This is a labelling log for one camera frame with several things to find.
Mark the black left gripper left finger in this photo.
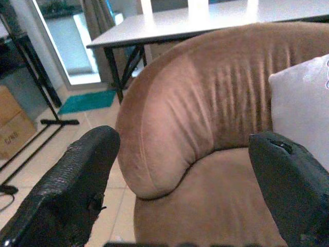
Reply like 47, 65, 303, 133
0, 125, 121, 247

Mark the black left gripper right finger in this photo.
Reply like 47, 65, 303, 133
248, 131, 329, 247

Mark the light grey pillow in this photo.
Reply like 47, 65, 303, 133
268, 53, 329, 172

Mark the teal floor mat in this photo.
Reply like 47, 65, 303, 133
57, 89, 118, 115

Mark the brown velvet round sofa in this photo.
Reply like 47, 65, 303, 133
115, 21, 329, 247

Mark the brown cardboard box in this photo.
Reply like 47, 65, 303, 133
0, 84, 38, 161

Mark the black metal stand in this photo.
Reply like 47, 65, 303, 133
0, 0, 80, 186

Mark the glass sliding door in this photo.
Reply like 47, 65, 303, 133
32, 0, 125, 87

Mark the beige curtain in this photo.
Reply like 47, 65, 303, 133
82, 0, 116, 42

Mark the grey folding table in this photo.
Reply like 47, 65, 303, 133
86, 0, 329, 104

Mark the black cable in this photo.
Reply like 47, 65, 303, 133
0, 184, 19, 213

